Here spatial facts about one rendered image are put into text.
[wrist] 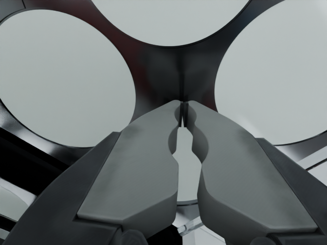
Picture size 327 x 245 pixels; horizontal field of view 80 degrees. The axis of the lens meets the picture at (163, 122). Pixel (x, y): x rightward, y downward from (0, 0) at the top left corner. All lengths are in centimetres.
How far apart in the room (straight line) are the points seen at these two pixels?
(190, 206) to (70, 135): 13
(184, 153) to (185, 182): 3
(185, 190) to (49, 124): 13
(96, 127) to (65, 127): 2
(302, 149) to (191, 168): 9
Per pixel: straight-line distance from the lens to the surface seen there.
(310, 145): 19
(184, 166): 17
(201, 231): 36
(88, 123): 16
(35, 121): 18
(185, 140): 15
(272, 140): 17
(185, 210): 22
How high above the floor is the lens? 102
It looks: 58 degrees down
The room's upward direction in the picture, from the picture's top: 175 degrees counter-clockwise
